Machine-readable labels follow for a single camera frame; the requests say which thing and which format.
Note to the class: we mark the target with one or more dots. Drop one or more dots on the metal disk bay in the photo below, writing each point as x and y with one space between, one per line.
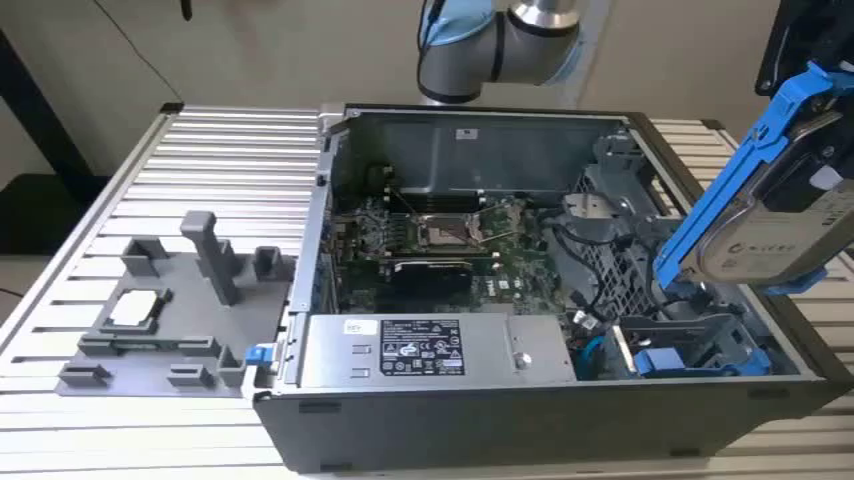
716 330

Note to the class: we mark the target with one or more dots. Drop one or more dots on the grey power supply unit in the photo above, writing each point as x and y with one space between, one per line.
320 360

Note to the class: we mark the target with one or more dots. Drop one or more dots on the blue case latch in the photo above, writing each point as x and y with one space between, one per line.
256 357

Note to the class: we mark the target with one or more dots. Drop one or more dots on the grey parts rack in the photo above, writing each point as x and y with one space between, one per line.
186 320

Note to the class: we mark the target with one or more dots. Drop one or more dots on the small black wall object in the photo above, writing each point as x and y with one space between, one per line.
185 10

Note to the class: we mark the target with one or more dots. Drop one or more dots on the hard disk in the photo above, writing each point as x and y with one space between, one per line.
747 240

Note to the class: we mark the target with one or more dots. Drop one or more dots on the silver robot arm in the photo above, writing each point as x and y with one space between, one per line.
467 65

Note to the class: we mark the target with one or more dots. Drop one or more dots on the silver CPU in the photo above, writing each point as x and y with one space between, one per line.
133 307

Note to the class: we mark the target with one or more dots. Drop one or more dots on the silver metal bracket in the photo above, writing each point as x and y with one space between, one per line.
587 205

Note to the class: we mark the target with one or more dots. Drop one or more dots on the black furniture stand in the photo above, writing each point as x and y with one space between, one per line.
46 215

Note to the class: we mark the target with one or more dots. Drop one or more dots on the CPU socket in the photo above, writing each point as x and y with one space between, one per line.
443 232

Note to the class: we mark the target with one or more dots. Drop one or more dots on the black PC case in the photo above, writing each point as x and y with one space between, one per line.
467 430

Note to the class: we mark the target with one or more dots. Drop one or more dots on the blue disk carrier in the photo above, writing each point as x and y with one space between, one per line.
656 362

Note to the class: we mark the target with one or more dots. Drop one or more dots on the black graphics card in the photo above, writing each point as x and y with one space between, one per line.
427 285

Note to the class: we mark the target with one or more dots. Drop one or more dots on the thin metal locking lever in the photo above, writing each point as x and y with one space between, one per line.
403 202

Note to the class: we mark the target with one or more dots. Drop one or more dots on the green motherboard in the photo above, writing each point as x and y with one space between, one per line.
520 260

